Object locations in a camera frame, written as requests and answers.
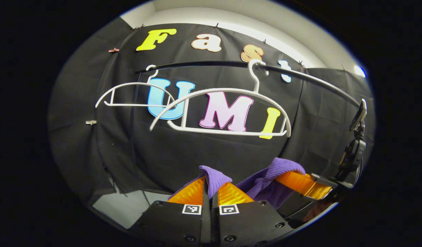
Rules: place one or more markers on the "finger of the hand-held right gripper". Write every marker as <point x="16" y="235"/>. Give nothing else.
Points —
<point x="300" y="183"/>

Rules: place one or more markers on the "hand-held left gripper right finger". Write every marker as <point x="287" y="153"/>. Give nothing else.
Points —
<point x="248" y="223"/>

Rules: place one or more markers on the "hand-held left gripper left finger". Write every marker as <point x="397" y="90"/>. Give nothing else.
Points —
<point x="173" y="223"/>

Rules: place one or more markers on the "purple knit garment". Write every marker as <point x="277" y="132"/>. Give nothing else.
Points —
<point x="259" y="185"/>

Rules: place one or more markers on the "white plastic hanger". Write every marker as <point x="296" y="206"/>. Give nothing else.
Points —
<point x="256" y="82"/>
<point x="133" y="83"/>

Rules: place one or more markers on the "black backdrop cloth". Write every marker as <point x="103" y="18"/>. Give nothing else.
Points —
<point x="197" y="151"/>

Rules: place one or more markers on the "small ceiling light panel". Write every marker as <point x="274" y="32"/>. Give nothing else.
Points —
<point x="360" y="71"/>

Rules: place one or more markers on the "white cloth clip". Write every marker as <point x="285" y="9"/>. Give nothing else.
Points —
<point x="91" y="122"/>

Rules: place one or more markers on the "row of black clips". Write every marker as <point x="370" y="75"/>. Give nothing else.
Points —
<point x="216" y="25"/>

